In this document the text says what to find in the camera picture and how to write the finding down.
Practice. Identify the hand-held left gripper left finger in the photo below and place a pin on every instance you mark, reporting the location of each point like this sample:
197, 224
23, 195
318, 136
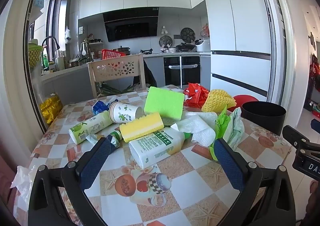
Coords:
95, 163

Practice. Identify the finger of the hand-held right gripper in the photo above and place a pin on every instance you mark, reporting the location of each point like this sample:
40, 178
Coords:
295, 136
315, 124

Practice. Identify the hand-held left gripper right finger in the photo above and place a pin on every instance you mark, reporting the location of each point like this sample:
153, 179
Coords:
230, 163

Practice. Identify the black round bin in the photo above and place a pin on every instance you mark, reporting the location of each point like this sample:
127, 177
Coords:
262, 118

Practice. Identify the blue plastic wrapper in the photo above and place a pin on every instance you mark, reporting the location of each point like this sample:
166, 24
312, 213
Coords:
100, 106

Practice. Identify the yellow sponge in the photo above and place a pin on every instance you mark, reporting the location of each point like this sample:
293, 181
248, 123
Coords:
140, 127

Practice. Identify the small white crumpled plastic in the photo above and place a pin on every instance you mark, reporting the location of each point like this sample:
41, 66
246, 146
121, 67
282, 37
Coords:
93, 139

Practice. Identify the slim white green bottle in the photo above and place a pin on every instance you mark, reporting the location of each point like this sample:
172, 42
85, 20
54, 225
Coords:
87, 127

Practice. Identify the green white plastic bag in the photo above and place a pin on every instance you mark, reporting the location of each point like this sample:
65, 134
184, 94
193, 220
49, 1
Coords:
233, 126

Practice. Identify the checked printed tablecloth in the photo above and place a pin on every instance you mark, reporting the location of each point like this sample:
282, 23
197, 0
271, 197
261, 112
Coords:
190, 173

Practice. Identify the white paper towel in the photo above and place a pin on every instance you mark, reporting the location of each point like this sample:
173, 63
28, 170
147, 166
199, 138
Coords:
200, 126

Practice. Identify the white green paper cup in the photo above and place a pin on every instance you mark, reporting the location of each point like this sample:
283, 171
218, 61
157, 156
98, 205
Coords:
123, 112

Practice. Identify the wide white bottle green label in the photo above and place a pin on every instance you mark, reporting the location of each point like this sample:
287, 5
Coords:
152, 148

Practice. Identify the red round stool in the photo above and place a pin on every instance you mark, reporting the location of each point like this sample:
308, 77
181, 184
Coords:
246, 98

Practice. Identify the yellow foam fruit net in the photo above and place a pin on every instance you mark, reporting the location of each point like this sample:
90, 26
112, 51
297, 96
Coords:
217, 101

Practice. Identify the gold foil bag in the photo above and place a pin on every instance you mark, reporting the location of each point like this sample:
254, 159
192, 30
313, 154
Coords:
50, 108

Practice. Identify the crumpled white tissue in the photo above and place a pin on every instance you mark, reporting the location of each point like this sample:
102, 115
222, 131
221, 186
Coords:
23, 178

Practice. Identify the green onions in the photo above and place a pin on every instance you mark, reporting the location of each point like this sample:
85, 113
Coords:
110, 90

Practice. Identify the red plastic bag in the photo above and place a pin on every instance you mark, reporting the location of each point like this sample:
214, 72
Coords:
195, 93

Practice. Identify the grey kitchen counter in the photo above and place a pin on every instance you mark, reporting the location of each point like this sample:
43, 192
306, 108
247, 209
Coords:
75, 83

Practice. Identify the green sponge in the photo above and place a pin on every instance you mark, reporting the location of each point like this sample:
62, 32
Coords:
163, 102

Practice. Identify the beige perforated chair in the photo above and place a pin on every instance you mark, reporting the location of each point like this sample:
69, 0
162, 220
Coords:
115, 66

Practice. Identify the white flat mop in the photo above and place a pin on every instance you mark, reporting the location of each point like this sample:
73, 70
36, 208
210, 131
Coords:
180, 76

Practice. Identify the red plastic basket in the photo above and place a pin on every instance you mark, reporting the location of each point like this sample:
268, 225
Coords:
110, 54

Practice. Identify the green dish soap bottle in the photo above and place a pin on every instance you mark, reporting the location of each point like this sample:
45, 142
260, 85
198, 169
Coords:
45, 62

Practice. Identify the steel pot with lid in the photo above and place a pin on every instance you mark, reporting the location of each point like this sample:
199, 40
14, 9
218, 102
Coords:
121, 50

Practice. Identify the white refrigerator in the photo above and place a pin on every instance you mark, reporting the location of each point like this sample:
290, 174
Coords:
240, 28

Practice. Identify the white rice cooker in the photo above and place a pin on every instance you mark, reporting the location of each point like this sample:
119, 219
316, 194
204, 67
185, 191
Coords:
202, 45

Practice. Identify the yellow-green plastic basket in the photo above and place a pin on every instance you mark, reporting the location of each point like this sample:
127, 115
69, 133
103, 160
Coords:
35, 56

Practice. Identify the black gas stove burner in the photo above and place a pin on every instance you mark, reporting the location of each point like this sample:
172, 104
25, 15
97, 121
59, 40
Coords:
146, 51

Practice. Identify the black wok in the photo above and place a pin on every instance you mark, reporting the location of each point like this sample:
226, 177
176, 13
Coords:
185, 47

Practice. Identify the dark curved faucet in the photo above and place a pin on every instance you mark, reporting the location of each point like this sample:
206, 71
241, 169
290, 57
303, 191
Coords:
51, 38

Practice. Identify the orange plastic bag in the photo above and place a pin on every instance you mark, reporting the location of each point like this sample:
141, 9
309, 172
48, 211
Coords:
205, 31

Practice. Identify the round steamer rack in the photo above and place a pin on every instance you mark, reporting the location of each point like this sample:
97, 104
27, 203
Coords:
165, 41
187, 34

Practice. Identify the black range hood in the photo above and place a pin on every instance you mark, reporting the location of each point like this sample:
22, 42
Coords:
130, 28

